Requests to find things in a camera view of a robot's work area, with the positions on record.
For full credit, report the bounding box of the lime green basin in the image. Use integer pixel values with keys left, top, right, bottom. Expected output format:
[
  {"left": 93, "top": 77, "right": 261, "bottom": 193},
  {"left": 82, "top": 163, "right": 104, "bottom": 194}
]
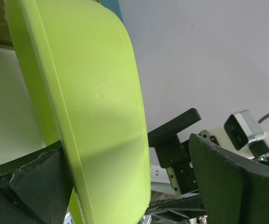
[{"left": 4, "top": 0, "right": 151, "bottom": 224}]

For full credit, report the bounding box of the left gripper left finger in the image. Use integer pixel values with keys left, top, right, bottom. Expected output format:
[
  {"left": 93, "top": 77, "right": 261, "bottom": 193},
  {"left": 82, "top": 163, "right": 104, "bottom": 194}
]
[{"left": 0, "top": 141, "right": 73, "bottom": 224}]

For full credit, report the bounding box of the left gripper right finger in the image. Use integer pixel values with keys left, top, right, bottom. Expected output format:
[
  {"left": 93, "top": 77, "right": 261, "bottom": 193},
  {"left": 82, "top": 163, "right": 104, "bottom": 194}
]
[{"left": 189, "top": 134, "right": 269, "bottom": 224}]

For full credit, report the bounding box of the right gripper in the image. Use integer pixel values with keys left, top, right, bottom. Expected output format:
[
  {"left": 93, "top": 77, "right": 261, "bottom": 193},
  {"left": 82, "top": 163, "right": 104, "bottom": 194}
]
[{"left": 147, "top": 107, "right": 217, "bottom": 196}]

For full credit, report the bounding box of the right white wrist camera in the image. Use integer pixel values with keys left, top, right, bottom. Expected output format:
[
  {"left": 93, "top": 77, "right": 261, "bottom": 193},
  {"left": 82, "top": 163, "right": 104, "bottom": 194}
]
[{"left": 209, "top": 110, "right": 269, "bottom": 160}]

